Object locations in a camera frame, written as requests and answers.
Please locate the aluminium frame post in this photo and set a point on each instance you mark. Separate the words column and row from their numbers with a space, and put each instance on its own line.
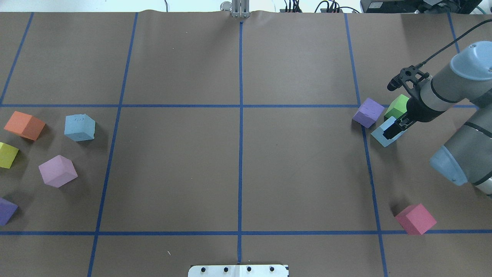
column 240, row 8

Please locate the green foam block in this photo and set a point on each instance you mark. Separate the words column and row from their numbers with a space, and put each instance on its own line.
column 397, row 108

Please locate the purple foam block far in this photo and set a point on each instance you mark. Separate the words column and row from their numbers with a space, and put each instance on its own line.
column 368, row 113

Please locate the white camera stand pillar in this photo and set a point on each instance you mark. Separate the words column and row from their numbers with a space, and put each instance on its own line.
column 255, row 270

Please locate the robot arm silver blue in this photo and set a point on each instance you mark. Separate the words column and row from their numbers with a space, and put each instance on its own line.
column 462, row 87

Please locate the yellow foam block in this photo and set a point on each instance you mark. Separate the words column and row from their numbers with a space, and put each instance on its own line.
column 7, row 155

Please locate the purple foam block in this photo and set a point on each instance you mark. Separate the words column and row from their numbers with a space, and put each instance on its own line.
column 368, row 113
column 7, row 210

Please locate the purple foam block near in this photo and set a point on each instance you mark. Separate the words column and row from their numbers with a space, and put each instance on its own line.
column 7, row 210

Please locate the magenta pink foam block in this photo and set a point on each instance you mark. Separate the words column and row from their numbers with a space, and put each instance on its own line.
column 415, row 219

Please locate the light pink foam block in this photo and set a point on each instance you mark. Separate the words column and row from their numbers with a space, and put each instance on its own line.
column 57, row 171

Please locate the small metal cylinder weight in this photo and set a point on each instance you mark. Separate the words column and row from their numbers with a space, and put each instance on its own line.
column 226, row 6

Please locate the orange foam block near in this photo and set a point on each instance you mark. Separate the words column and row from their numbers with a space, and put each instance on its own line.
column 25, row 125

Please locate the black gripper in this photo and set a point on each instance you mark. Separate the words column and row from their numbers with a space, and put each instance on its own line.
column 418, row 110

